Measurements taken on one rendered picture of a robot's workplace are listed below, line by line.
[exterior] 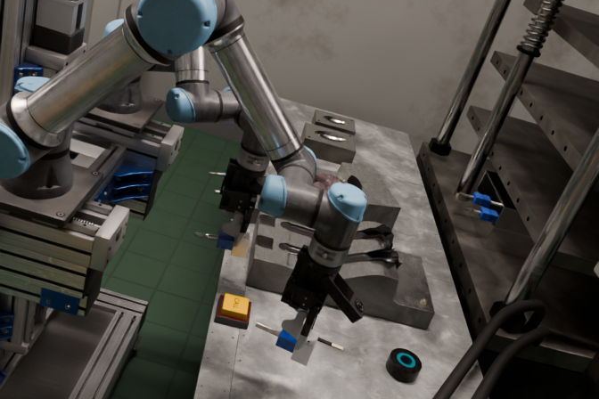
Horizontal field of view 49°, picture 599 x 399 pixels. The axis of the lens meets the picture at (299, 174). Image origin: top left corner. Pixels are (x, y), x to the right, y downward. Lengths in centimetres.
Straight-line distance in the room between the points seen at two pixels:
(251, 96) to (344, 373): 70
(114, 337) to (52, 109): 125
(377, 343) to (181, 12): 100
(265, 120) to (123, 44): 31
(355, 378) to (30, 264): 77
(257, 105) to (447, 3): 282
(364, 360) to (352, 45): 265
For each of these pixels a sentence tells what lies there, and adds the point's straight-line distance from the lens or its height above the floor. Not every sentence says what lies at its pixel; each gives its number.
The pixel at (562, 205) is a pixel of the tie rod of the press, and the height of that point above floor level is 120.
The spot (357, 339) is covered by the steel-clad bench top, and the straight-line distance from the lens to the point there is 171.
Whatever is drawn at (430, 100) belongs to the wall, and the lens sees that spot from 415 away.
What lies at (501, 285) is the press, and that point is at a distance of 223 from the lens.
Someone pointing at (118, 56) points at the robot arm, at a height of 144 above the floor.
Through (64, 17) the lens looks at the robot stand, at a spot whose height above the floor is 134.
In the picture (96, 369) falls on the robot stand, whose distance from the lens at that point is 225.
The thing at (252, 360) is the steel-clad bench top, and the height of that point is 80.
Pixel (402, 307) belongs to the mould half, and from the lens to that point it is 179.
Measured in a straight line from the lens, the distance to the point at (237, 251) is 164.
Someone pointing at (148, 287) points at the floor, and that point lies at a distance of 293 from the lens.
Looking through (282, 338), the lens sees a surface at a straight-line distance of 141.
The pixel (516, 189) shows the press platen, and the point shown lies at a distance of 229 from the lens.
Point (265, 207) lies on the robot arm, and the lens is 122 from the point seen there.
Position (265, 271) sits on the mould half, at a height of 86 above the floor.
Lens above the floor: 185
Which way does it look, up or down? 27 degrees down
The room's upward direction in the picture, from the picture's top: 18 degrees clockwise
